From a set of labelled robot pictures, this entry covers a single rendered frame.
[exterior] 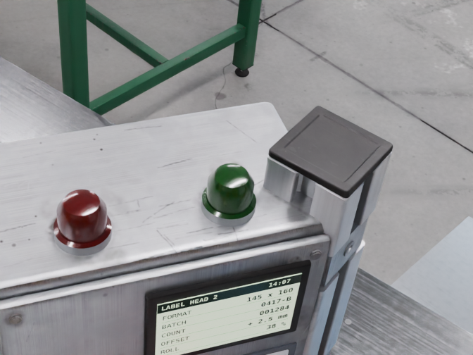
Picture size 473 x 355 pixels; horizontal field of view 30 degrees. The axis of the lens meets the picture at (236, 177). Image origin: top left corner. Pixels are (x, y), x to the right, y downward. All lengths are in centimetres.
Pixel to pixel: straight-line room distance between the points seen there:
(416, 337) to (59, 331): 85
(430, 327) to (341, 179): 83
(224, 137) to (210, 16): 269
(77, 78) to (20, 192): 188
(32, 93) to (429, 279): 70
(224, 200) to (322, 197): 5
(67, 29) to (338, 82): 106
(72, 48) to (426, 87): 127
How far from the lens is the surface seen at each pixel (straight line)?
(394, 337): 121
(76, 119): 144
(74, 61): 227
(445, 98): 298
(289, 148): 42
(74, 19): 220
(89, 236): 39
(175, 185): 43
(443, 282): 129
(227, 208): 41
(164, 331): 43
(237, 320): 44
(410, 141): 277
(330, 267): 45
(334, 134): 43
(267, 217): 42
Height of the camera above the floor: 178
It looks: 45 degrees down
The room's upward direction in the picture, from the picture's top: 7 degrees clockwise
